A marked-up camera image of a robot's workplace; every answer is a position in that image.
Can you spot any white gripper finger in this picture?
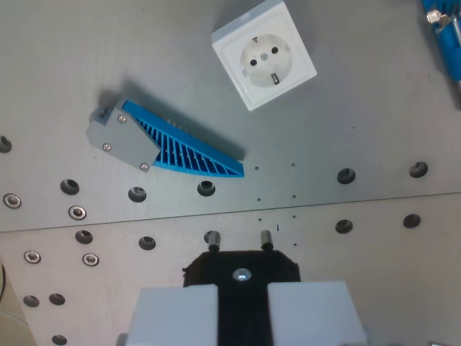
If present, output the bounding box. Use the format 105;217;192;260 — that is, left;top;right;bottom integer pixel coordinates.
267;280;372;346
117;283;220;346

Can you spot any black two-pin power plug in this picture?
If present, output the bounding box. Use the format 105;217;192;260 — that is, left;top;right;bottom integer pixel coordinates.
182;229;302;346

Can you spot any beige rounded object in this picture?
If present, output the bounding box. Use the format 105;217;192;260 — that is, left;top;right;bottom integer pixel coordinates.
0;262;34;346

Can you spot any blue part with metal screws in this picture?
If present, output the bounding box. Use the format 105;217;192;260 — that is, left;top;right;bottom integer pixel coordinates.
419;0;461;97

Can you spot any blue ribbed finger grey mount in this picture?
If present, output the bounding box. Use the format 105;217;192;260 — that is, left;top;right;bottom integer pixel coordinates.
85;96;246;179

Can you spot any white wall socket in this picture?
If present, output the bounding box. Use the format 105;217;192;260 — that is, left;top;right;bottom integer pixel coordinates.
210;0;318;112

